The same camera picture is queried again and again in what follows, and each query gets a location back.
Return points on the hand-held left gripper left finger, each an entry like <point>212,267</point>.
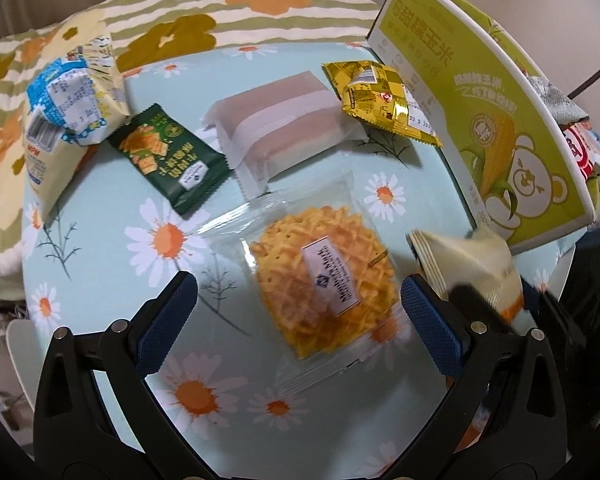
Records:
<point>167,320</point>

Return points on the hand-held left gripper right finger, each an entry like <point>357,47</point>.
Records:
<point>432,327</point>

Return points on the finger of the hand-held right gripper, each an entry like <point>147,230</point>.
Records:
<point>480,307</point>

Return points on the cream orange snack packet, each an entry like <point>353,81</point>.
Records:
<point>480,255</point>

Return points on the clear packet noodle cake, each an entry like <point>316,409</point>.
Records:
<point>325,295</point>

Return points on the red and white snack packet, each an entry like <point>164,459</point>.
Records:
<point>587,147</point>

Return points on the green cardboard box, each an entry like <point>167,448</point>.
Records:
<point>480,110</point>

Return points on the daisy print table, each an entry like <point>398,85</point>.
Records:
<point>180,240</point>

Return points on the dark green cracker packet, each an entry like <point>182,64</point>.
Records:
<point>170,160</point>

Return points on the gold snack packet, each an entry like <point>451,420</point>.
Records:
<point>380,100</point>

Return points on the white wrapped layer cake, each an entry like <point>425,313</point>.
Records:
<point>285,120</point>

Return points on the blue and cream snack packet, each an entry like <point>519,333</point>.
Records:
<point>65,105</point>

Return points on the floral striped blanket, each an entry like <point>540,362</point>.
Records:
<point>205,10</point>

